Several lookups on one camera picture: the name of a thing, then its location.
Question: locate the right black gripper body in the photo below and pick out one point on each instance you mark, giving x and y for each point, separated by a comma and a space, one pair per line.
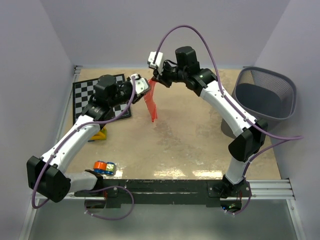
171, 74

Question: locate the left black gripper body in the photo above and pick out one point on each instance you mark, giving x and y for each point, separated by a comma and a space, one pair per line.
124, 94

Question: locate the red plastic trash bag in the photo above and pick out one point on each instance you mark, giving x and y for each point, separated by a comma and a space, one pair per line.
149, 101

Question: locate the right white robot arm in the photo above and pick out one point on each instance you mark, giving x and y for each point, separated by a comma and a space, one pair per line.
204, 83

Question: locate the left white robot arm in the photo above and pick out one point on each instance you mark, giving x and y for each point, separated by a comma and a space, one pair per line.
47, 174

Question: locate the grey mesh trash bin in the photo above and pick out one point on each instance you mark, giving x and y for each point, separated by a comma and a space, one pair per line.
265, 94

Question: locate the black white chessboard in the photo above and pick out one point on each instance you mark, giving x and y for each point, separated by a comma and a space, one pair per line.
82, 91

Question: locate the yellow blue toy blocks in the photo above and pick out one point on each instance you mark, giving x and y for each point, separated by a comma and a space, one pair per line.
99, 136

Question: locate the orange tape roll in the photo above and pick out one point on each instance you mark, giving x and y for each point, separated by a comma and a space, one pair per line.
100, 167

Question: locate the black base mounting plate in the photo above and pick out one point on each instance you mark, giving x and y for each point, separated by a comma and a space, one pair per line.
112, 193

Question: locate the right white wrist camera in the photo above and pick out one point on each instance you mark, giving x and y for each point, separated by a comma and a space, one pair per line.
156, 62

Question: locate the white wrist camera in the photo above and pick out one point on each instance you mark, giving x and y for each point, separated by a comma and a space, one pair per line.
156, 62
142, 85

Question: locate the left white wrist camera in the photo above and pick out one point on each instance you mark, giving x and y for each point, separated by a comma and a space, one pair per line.
142, 85

